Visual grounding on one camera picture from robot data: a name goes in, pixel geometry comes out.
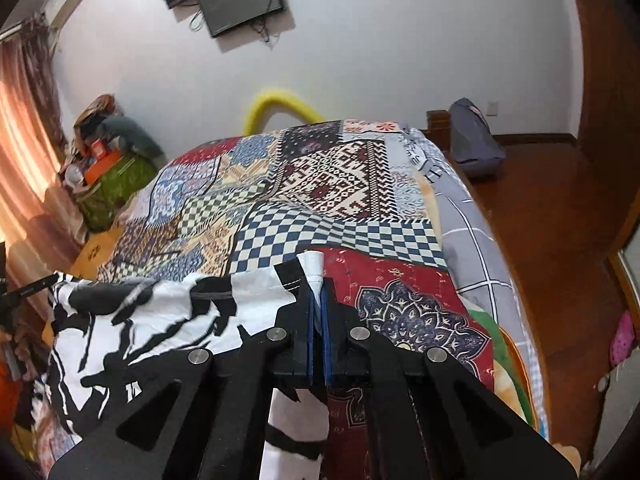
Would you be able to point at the wooden lap desk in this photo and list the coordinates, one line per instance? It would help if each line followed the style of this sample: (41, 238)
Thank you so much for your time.
(97, 250)

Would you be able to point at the orange box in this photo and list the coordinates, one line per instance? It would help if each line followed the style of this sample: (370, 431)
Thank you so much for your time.
(102, 160)

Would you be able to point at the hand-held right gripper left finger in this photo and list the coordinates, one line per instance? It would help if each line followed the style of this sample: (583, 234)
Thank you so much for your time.
(310, 332)

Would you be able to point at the white wall outlet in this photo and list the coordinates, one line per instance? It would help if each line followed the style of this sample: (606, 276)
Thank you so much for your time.
(493, 108)

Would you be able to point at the small black wall monitor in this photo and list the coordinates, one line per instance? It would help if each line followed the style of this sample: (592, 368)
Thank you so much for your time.
(240, 2)

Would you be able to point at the brown crumpled bag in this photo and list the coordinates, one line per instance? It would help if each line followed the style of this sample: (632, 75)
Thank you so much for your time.
(95, 110)

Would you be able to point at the black and white printed shirt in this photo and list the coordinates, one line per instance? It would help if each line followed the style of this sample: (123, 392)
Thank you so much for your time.
(165, 305)

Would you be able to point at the green patterned storage bag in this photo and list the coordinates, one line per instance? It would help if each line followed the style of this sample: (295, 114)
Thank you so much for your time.
(120, 185)

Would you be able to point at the grey fabric bag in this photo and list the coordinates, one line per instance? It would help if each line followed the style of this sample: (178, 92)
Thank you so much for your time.
(472, 140)

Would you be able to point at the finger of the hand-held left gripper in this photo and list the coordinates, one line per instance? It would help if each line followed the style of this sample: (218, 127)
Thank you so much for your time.
(30, 287)

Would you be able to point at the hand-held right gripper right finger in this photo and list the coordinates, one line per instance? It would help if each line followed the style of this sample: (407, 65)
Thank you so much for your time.
(328, 340)

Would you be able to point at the yellow foam tube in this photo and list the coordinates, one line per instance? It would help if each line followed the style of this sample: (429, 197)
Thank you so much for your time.
(265, 102)

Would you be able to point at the brown wooden door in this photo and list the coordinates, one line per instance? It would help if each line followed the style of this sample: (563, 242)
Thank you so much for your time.
(610, 85)

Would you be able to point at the pink brown curtain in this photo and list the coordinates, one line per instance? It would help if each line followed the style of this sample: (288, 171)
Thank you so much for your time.
(25, 170)

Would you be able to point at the grey plush cushion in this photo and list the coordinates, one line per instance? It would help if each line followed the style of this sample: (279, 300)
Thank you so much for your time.
(137, 137)

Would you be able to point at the wooden bed post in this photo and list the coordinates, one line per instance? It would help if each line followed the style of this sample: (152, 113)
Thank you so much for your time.
(439, 132)

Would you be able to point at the pink slipper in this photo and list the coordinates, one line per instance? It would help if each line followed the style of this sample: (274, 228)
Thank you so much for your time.
(622, 337)

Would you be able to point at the patchwork printed blanket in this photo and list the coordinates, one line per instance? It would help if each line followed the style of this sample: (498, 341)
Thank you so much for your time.
(345, 180)

